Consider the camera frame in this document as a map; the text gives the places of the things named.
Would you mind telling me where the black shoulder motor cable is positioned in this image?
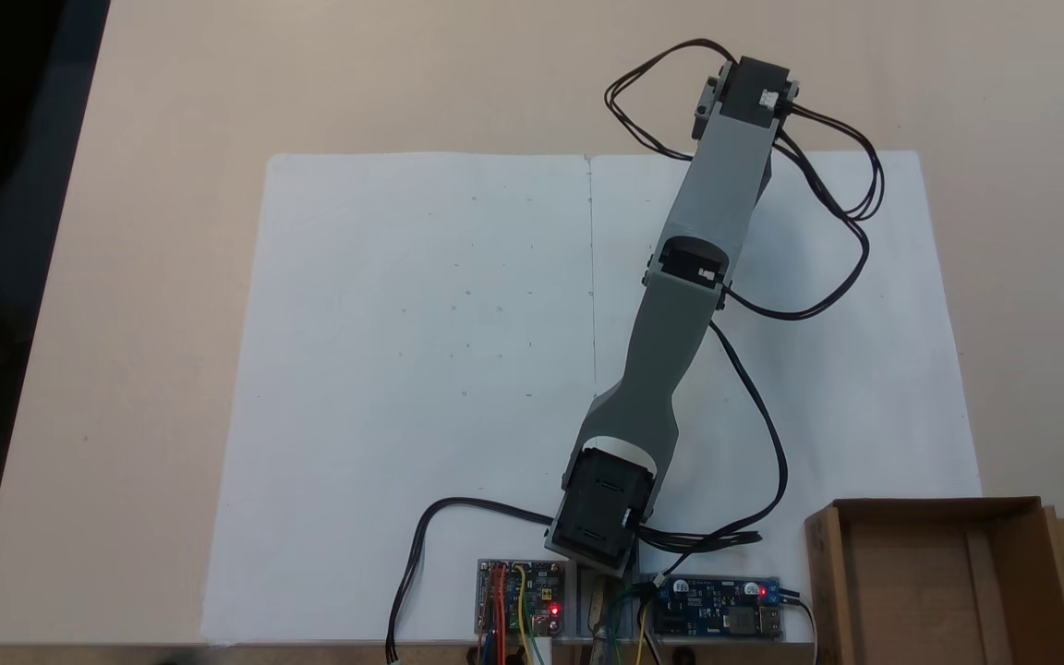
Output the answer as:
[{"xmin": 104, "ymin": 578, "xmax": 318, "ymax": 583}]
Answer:
[{"xmin": 632, "ymin": 319, "xmax": 790, "ymax": 555}]

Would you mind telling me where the blue circuit board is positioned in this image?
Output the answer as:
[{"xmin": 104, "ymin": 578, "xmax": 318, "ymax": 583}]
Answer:
[{"xmin": 645, "ymin": 574, "xmax": 787, "ymax": 640}]

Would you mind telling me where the red jumper wire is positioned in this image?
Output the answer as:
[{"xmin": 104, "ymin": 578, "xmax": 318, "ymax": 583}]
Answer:
[{"xmin": 488, "ymin": 565, "xmax": 508, "ymax": 665}]

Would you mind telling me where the yellow jumper wire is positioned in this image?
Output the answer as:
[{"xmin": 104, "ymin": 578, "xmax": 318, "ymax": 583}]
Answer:
[{"xmin": 514, "ymin": 565, "xmax": 548, "ymax": 665}]

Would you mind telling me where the black power cable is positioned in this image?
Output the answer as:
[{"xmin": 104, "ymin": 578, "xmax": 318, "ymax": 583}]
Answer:
[{"xmin": 386, "ymin": 498, "xmax": 559, "ymax": 665}]

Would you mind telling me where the green circuit board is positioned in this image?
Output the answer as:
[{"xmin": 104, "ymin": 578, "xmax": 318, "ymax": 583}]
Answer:
[{"xmin": 475, "ymin": 558, "xmax": 567, "ymax": 640}]

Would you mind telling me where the white paper sheet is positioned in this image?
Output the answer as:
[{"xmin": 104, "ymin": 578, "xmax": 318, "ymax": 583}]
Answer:
[
  {"xmin": 202, "ymin": 152, "xmax": 599, "ymax": 647},
  {"xmin": 587, "ymin": 151, "xmax": 985, "ymax": 645}
]

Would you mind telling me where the black elbow motor cable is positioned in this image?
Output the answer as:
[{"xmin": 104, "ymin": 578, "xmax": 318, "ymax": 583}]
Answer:
[{"xmin": 721, "ymin": 100, "xmax": 886, "ymax": 321}]

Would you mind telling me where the black wrist motor cable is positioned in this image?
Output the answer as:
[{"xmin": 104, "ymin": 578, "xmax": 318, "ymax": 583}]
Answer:
[{"xmin": 603, "ymin": 38, "xmax": 738, "ymax": 163}]

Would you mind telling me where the brown cardboard box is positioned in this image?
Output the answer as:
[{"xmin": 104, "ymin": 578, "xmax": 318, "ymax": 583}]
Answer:
[{"xmin": 804, "ymin": 496, "xmax": 1064, "ymax": 665}]

